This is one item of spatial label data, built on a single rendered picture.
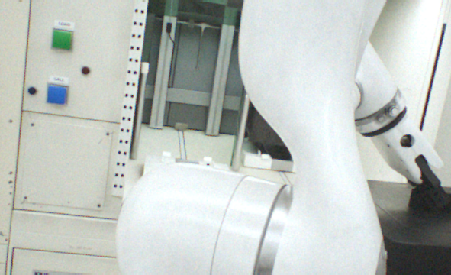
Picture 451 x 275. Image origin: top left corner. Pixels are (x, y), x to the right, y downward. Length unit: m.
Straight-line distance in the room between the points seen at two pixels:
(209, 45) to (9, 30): 1.00
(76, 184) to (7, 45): 0.28
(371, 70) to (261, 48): 0.42
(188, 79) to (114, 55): 0.93
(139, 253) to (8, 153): 0.77
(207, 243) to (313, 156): 0.11
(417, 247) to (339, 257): 0.40
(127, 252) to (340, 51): 0.24
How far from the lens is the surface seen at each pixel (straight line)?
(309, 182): 0.52
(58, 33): 1.24
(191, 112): 2.18
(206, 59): 2.15
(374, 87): 0.94
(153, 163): 1.62
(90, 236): 1.33
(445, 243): 0.95
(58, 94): 1.25
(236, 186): 0.56
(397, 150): 0.97
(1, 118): 1.29
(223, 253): 0.54
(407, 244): 0.91
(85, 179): 1.30
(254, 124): 1.81
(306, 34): 0.52
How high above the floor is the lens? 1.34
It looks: 13 degrees down
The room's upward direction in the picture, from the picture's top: 9 degrees clockwise
